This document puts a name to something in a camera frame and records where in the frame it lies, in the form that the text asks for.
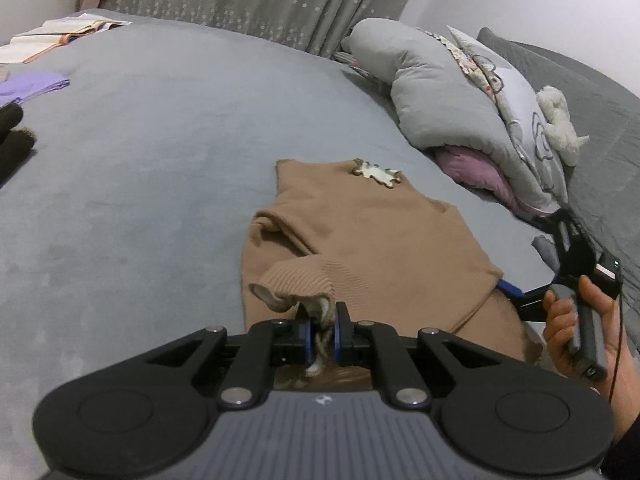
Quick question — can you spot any black cable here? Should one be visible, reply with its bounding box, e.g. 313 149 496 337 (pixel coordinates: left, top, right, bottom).
607 287 626 403

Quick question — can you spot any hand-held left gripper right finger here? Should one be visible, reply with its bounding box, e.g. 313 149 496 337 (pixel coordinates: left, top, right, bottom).
334 302 511 408

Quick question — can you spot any grey bed sheet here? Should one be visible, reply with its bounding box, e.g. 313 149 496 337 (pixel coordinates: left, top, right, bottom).
0 9 556 480

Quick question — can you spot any brown sweater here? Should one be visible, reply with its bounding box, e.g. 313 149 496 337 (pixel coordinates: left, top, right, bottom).
240 158 546 393

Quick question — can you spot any grey folded duvet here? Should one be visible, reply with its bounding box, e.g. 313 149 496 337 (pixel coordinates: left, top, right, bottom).
342 17 568 211

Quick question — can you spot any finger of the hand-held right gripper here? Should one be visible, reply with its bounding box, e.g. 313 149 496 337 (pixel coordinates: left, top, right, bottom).
496 280 551 322

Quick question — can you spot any open book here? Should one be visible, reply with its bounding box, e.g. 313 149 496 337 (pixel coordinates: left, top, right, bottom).
0 17 133 64

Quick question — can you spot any grey quilted headboard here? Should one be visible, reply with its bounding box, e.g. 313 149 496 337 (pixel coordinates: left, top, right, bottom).
477 27 640 351

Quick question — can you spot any white flower-print pillow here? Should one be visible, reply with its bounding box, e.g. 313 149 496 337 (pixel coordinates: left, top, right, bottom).
447 25 571 201

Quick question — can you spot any grey folded cloth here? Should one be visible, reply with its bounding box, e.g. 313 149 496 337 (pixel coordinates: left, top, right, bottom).
531 234 563 281

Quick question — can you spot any person's right hand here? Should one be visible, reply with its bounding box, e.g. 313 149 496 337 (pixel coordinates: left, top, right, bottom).
542 275 636 396

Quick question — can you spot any floral patterned cloth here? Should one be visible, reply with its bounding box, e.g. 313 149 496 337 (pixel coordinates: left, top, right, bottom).
425 27 481 76

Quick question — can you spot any grey star-print curtain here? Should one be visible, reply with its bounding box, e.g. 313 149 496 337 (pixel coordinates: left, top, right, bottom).
107 0 433 61

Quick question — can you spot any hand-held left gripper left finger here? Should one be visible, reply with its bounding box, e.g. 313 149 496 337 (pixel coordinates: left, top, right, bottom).
135 319 313 407

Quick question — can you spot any white plush toy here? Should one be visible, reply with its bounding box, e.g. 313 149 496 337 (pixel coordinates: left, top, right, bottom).
536 85 591 167

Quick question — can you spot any person's right forearm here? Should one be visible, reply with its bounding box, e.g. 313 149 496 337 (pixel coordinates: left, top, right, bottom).
600 355 640 480

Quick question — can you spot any striped cloth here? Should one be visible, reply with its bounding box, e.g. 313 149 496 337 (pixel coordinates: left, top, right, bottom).
334 50 396 98

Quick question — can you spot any purple garment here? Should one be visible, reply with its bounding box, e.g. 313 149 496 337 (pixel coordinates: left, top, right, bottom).
0 71 71 106

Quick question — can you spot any dark brown garment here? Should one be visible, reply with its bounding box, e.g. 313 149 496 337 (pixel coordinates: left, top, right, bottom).
0 102 37 188

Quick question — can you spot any pink blanket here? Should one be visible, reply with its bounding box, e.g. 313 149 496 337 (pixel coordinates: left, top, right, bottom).
432 146 551 218

